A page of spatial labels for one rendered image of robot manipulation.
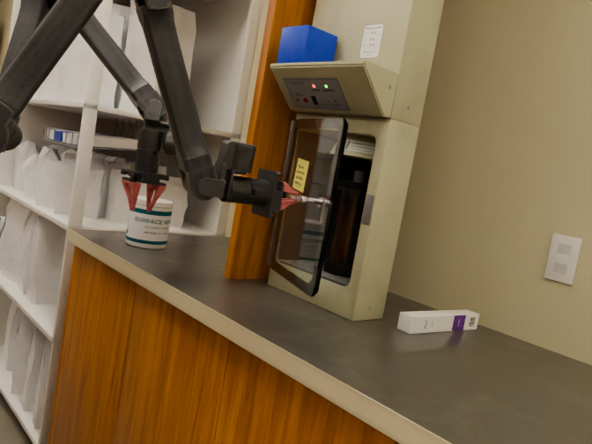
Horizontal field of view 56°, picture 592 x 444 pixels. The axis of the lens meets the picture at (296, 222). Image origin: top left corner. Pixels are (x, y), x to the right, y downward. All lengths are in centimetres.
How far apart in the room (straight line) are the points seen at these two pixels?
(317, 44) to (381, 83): 22
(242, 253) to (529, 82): 88
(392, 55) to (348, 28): 17
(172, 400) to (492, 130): 109
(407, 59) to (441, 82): 46
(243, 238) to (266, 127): 30
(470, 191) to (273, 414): 86
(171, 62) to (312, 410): 68
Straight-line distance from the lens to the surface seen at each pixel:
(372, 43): 137
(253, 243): 153
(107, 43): 153
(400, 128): 131
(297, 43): 139
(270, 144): 151
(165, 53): 109
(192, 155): 110
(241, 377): 119
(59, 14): 106
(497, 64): 168
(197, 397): 133
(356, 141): 137
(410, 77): 133
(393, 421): 88
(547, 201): 154
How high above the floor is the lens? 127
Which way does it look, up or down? 6 degrees down
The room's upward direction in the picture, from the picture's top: 10 degrees clockwise
